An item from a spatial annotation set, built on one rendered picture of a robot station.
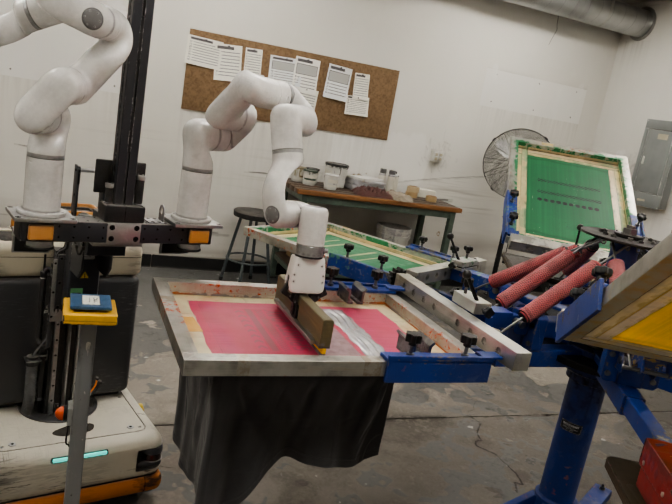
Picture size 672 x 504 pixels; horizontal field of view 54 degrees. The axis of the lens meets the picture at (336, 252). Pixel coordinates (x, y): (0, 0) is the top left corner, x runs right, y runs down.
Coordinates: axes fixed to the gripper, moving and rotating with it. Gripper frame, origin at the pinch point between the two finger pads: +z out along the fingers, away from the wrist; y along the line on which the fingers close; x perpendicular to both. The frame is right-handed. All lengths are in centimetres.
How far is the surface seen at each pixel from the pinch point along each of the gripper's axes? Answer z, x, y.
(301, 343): 6.2, 9.5, 2.5
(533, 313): -4, 10, -71
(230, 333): 5.7, 3.7, 20.0
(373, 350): 6.1, 14.8, -15.8
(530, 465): 97, -76, -162
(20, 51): -81, -376, 92
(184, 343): 3.1, 19.9, 34.7
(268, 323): 5.2, -4.3, 7.4
